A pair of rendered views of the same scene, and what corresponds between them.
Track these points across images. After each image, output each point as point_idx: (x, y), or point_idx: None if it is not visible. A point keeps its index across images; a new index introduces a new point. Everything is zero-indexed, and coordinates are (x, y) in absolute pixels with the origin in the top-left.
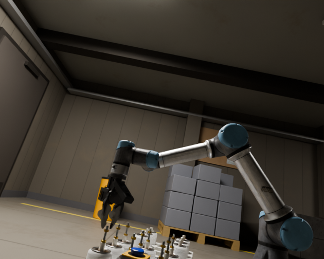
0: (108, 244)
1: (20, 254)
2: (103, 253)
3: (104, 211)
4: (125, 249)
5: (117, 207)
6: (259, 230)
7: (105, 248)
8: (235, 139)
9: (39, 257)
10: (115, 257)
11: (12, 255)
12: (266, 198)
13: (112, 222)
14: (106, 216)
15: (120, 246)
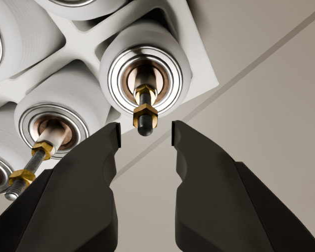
0: (78, 136)
1: (148, 247)
2: (159, 46)
3: (243, 176)
4: None
5: (86, 248)
6: None
7: (122, 92)
8: None
9: (124, 241)
10: (68, 85)
11: (160, 245)
12: None
13: (113, 136)
14: (203, 154)
15: (31, 119)
